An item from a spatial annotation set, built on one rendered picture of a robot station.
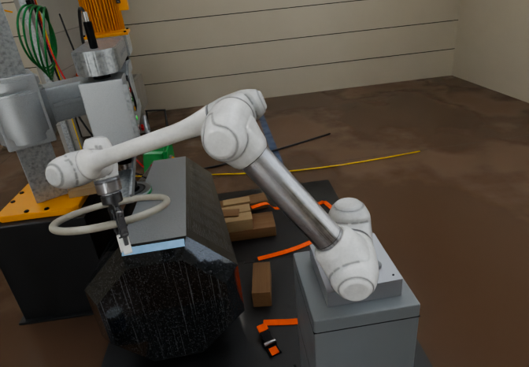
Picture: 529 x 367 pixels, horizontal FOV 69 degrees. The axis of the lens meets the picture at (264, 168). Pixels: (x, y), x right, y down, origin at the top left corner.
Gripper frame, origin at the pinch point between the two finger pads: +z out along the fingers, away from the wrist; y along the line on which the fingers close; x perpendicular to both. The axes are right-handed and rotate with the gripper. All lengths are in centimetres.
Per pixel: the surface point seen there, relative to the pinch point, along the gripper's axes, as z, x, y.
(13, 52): -96, 8, 103
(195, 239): 18, -39, 30
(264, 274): 69, -93, 63
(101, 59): -78, -23, 52
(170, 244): 16.5, -27.0, 32.0
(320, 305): 36, -52, -44
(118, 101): -58, -28, 60
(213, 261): 31, -44, 26
